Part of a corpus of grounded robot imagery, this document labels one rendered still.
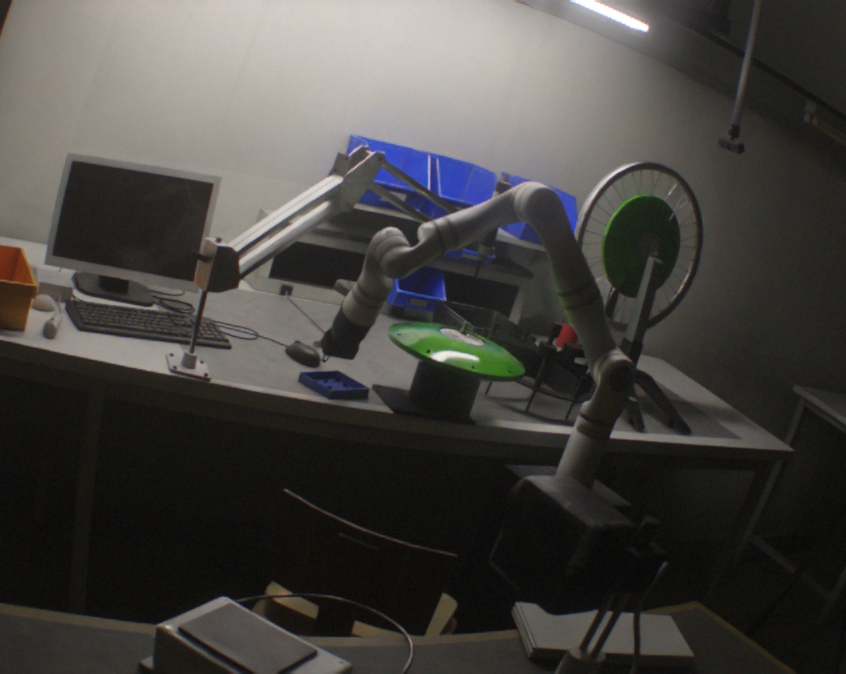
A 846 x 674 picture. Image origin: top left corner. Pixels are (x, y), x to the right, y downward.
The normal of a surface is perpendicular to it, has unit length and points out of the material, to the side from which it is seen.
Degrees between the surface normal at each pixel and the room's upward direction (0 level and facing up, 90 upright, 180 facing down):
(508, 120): 90
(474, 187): 88
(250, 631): 0
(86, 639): 0
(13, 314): 94
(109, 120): 90
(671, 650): 0
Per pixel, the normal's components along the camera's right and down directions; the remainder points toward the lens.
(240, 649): 0.29, -0.93
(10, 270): 0.52, 0.28
